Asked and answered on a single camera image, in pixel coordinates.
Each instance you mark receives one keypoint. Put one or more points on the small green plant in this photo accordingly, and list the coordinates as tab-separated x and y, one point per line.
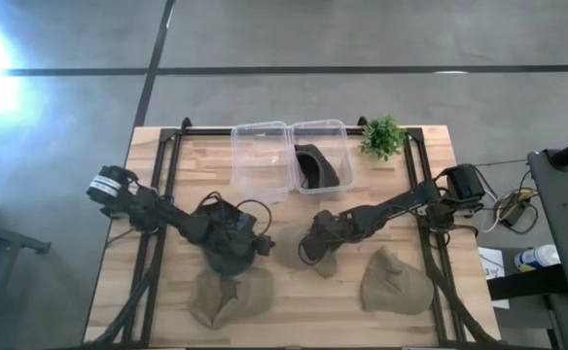
382	138

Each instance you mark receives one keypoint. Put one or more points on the black aluminium table frame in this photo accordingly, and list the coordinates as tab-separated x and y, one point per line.
167	160

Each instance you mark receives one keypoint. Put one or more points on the black metal stand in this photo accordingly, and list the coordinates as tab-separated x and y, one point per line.
2	243

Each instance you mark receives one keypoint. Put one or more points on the black hat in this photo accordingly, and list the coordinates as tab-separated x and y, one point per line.
315	167

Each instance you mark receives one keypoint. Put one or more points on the white and blue can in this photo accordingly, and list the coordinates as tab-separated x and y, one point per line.
537	257

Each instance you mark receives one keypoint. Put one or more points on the khaki hat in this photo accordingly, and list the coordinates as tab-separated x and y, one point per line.
289	248
393	284
230	296

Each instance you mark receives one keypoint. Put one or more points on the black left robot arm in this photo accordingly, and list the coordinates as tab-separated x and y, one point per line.
143	201

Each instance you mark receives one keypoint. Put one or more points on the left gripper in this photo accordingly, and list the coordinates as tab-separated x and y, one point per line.
225	226

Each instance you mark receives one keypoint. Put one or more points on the white paper sheet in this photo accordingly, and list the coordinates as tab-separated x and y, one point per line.
492	265

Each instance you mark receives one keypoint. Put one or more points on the black power adapter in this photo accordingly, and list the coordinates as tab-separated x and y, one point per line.
513	214

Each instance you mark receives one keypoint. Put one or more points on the clear plastic bin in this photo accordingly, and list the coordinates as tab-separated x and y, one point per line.
330	136
259	160

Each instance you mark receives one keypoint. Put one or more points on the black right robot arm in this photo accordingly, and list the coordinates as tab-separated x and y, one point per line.
401	199

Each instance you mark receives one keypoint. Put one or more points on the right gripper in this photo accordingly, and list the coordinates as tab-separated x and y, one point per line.
335	224

